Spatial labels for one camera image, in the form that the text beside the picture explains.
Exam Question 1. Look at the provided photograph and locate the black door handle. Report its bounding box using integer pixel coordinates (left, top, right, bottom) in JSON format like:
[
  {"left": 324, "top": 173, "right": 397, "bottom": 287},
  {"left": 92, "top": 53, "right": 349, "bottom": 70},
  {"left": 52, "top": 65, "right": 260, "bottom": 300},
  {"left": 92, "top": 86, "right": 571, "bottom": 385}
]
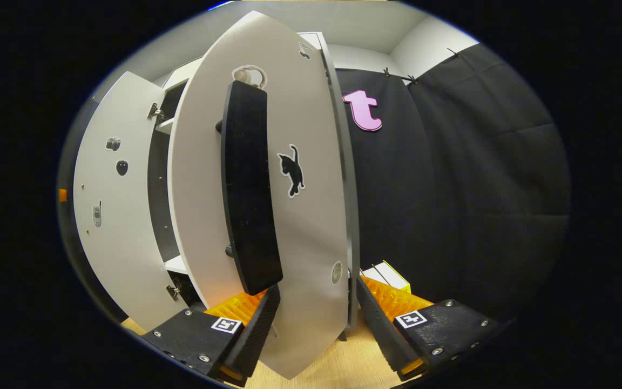
[{"left": 217, "top": 80, "right": 285, "bottom": 297}]

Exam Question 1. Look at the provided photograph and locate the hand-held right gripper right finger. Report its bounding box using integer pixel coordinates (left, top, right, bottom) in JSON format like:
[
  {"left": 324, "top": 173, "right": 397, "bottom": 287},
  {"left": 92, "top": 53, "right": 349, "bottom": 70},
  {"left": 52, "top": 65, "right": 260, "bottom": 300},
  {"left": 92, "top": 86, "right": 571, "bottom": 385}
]
[{"left": 356, "top": 276, "right": 506, "bottom": 381}]

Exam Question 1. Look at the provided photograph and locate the yellow book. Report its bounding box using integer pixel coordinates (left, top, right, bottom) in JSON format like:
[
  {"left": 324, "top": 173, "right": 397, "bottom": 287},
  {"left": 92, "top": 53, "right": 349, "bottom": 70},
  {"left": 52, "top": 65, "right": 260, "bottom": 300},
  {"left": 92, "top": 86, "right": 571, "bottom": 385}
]
[{"left": 374, "top": 261, "right": 411, "bottom": 295}]

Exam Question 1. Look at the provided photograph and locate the grey cabinet door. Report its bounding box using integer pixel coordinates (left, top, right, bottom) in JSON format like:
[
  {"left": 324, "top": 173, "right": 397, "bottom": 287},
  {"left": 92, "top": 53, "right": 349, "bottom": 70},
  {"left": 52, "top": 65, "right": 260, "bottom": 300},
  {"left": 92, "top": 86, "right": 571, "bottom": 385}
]
[
  {"left": 167, "top": 10, "right": 360, "bottom": 380},
  {"left": 72, "top": 70, "right": 193, "bottom": 331}
]

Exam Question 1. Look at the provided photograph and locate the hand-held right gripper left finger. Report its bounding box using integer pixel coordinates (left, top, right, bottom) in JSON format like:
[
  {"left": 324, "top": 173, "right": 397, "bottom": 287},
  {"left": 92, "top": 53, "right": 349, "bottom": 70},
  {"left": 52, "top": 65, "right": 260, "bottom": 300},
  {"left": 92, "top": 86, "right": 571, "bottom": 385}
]
[{"left": 141, "top": 284, "right": 282, "bottom": 387}]

